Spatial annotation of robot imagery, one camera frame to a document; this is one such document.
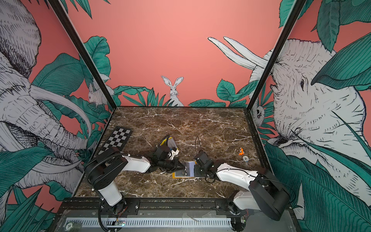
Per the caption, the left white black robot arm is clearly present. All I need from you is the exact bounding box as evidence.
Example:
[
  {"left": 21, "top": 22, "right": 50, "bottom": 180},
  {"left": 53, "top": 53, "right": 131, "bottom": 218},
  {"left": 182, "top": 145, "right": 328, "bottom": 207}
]
[{"left": 85, "top": 145, "right": 186, "bottom": 207}]

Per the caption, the white slotted cable duct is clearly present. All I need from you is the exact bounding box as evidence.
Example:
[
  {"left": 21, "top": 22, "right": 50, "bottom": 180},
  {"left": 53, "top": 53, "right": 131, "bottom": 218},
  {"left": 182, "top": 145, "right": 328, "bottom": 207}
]
[{"left": 64, "top": 217, "right": 232, "bottom": 229}]

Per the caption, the yellow leather card holder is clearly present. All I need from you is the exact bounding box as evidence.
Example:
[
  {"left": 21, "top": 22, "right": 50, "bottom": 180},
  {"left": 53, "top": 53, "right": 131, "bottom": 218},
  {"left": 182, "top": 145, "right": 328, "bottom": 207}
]
[{"left": 172, "top": 161, "right": 196, "bottom": 179}]

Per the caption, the stack of grey cards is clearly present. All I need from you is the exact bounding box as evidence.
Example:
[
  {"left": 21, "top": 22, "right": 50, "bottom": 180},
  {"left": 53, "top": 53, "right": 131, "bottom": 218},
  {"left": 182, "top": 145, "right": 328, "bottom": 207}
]
[{"left": 166, "top": 137, "right": 178, "bottom": 150}]

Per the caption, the right black frame post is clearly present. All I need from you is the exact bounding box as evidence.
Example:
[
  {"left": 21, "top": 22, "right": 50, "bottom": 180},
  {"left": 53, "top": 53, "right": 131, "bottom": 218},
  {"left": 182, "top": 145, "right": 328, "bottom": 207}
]
[{"left": 247, "top": 0, "right": 306, "bottom": 111}]

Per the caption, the left black frame post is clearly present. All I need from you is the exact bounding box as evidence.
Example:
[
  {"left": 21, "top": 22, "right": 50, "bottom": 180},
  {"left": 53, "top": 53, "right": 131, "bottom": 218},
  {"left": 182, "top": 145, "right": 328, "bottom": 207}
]
[{"left": 48, "top": 0, "right": 117, "bottom": 110}]

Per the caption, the black white checkerboard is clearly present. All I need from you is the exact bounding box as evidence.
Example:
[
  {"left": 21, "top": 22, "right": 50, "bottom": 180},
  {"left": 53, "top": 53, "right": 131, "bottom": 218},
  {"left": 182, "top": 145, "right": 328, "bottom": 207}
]
[{"left": 98, "top": 126, "right": 132, "bottom": 155}]

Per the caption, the black frame post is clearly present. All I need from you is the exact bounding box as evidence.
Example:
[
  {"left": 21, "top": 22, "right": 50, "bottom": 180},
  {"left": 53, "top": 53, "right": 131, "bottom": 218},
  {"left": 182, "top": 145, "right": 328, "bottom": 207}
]
[
  {"left": 247, "top": 0, "right": 306, "bottom": 111},
  {"left": 48, "top": 0, "right": 117, "bottom": 110}
]

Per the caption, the yellow plastic card tray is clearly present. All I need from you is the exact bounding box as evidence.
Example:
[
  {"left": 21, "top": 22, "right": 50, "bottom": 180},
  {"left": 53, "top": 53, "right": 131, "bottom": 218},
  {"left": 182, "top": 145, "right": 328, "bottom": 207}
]
[{"left": 158, "top": 136, "right": 178, "bottom": 152}]

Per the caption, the black front rail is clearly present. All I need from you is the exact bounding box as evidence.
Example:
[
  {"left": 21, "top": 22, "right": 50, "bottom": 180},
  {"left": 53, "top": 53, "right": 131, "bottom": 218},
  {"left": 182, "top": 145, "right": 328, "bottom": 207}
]
[{"left": 59, "top": 197, "right": 289, "bottom": 220}]

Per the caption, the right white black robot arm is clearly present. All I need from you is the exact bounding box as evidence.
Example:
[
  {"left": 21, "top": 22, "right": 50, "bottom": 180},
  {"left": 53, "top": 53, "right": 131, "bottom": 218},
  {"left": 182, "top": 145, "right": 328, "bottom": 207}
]
[{"left": 194, "top": 151, "right": 290, "bottom": 221}]

